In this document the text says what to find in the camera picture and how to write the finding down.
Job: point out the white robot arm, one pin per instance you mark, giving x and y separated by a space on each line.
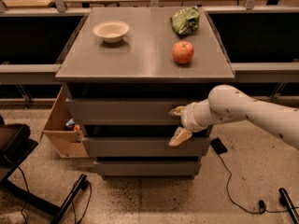
225 104

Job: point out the grey drawer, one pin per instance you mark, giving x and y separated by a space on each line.
124 111
144 147
147 168

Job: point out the cardboard box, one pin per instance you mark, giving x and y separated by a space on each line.
66 141

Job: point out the grey right rail frame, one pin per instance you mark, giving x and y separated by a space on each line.
261 44

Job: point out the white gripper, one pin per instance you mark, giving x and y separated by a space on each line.
188 117

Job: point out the grey top drawer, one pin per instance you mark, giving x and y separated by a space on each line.
124 111

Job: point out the red apple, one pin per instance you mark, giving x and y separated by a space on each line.
182 52

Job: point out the black bar on floor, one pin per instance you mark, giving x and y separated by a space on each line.
287 202

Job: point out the grey bottom drawer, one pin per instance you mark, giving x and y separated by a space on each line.
147 168

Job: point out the grey left rail frame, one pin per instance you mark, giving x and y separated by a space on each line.
35 42

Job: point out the grey middle drawer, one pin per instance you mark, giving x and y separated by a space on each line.
144 147

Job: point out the grey rail frame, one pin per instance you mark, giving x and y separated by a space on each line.
261 44
35 42

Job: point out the grey drawer cabinet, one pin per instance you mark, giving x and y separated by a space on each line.
140 66

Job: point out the white bowl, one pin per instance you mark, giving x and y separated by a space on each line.
111 31

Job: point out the black power adapter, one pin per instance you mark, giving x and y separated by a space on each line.
218 146

